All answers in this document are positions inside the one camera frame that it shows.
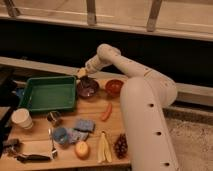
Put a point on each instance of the dark toy grapes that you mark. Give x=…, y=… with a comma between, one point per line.
x=121, y=146

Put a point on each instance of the green plastic tray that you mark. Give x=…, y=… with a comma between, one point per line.
x=44, y=94

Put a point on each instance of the blue patterned packet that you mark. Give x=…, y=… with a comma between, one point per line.
x=75, y=135

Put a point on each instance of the purple bowl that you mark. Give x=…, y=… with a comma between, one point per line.
x=87, y=93

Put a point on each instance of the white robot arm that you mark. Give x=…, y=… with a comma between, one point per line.
x=143, y=97

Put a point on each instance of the red bowl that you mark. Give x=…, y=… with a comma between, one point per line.
x=113, y=87

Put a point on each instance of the dark handled tool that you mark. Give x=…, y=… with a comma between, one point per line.
x=23, y=158

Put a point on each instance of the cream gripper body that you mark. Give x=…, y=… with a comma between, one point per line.
x=81, y=73

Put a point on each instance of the small metal can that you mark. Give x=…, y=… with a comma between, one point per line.
x=54, y=117

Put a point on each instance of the orange toy carrot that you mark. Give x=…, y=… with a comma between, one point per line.
x=106, y=114

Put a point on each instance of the yellow toy banana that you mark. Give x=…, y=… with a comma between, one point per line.
x=104, y=152

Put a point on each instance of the yellow toy apple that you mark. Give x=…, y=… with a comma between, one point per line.
x=82, y=149

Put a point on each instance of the blue sponge cloth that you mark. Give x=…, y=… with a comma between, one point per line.
x=85, y=125

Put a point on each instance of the small blue cup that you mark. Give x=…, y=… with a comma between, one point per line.
x=60, y=135

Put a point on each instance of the dark felt eraser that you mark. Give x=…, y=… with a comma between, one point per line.
x=86, y=82

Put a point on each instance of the white paper cup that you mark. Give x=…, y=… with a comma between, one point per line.
x=22, y=118

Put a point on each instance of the metal spatula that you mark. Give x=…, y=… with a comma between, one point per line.
x=54, y=150

